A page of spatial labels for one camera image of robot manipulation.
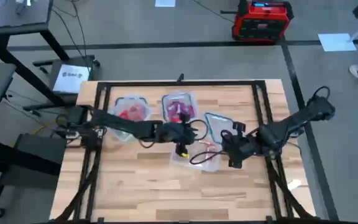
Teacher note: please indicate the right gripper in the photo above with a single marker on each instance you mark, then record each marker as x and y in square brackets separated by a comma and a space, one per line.
[241, 146]

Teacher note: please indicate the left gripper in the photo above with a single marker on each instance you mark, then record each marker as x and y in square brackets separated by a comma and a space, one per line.
[179, 133]

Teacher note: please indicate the purple candy pack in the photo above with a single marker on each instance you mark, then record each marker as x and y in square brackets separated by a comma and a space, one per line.
[176, 107]
[189, 110]

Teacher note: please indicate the clear container with blue rim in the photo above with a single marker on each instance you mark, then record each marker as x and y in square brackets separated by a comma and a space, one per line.
[163, 105]

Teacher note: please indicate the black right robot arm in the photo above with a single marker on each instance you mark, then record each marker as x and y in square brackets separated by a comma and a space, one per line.
[294, 119]

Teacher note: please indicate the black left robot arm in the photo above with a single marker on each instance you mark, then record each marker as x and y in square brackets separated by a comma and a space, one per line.
[120, 123]

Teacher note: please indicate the yellow tag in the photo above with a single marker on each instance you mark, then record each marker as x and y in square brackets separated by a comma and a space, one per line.
[184, 154]

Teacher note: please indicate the white sticker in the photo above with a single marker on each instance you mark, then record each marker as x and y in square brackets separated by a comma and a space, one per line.
[294, 184]

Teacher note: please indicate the red portable power station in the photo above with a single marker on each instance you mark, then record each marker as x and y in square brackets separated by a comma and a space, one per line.
[259, 28]

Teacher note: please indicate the white printed paper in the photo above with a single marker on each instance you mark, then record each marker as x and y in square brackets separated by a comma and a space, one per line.
[71, 79]

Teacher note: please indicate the white paper sheet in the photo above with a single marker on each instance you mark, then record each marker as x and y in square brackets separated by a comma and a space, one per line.
[337, 42]
[165, 3]

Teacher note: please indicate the person's white shoe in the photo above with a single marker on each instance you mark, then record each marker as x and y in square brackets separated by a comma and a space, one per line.
[354, 71]

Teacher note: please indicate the dark grey box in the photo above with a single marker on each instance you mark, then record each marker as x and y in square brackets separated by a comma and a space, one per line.
[42, 149]

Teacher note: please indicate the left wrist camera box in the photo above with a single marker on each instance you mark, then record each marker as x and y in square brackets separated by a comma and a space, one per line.
[179, 132]

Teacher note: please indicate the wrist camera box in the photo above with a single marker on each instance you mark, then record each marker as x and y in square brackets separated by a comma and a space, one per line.
[179, 132]
[238, 144]

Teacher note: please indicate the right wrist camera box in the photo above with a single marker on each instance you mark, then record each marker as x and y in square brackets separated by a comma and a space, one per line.
[238, 144]

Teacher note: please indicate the small black bracket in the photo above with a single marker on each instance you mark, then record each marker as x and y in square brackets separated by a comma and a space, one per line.
[181, 78]

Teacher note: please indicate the black table leg frame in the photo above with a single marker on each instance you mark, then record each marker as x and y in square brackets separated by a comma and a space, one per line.
[17, 154]

